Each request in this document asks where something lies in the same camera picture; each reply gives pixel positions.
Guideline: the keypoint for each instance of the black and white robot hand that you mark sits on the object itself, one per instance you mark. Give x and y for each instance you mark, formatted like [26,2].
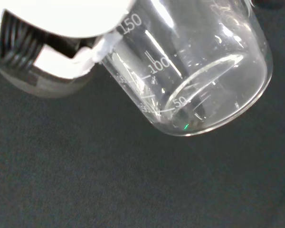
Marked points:
[61,16]

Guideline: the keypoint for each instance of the black bench cloth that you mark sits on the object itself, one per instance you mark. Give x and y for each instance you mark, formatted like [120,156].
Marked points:
[109,178]

